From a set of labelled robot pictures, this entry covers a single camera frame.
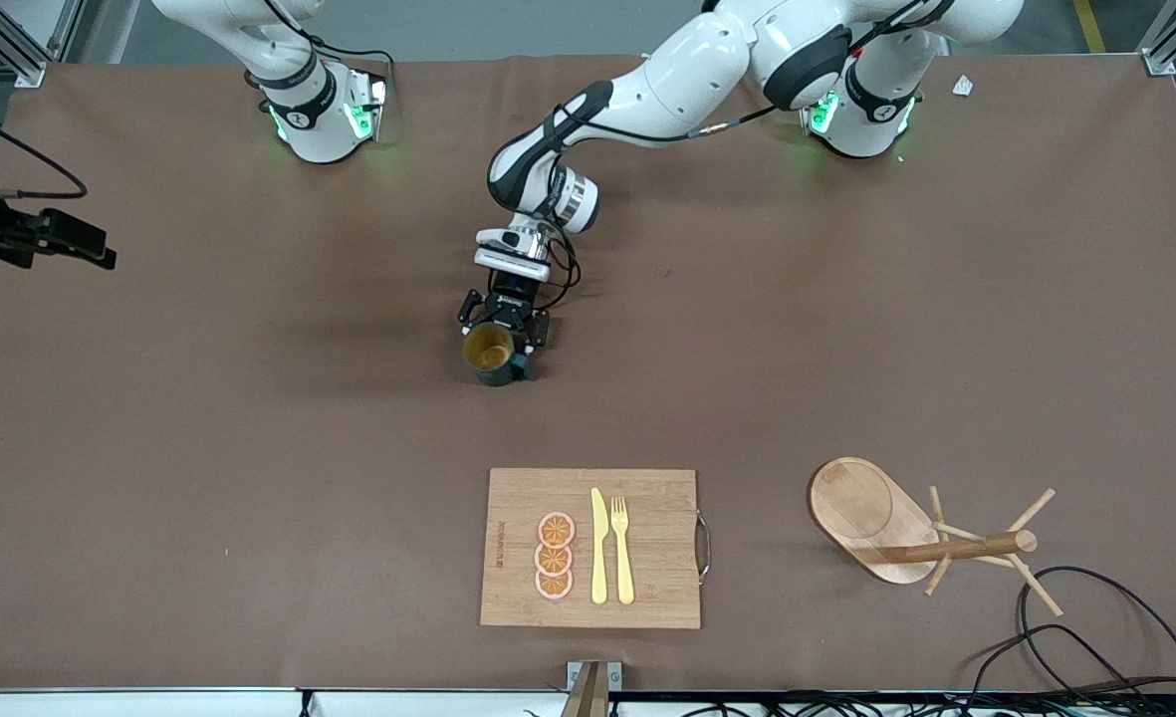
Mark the wooden mug tree stand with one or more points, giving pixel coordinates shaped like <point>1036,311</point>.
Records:
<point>861,508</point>

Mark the yellow plastic knife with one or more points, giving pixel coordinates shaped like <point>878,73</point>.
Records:
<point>598,558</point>

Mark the brown table cover mat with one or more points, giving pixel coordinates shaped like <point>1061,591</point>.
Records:
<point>349,448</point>

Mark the toy orange slice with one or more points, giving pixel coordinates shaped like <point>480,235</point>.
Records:
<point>556,530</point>

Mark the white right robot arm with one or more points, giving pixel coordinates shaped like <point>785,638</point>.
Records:
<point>314,129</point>

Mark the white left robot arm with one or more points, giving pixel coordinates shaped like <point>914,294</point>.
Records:
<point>687,70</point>

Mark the yellow plastic fork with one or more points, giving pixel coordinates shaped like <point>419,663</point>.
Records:
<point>624,573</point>

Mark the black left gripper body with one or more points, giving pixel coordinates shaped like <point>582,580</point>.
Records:
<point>510,306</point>

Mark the metal clamp bracket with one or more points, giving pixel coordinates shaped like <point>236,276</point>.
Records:
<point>592,679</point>

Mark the white paper scrap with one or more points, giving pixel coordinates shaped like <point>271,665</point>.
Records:
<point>963,87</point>

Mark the dark teal cup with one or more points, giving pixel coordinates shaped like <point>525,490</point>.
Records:
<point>488,349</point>

